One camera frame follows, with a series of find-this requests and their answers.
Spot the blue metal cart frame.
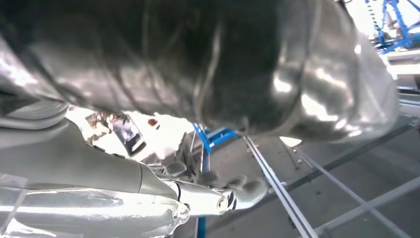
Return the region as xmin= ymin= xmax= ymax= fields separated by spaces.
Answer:
xmin=364 ymin=0 xmax=420 ymax=55

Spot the blue metal shelf rack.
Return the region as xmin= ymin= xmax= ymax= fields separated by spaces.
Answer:
xmin=191 ymin=122 xmax=241 ymax=238

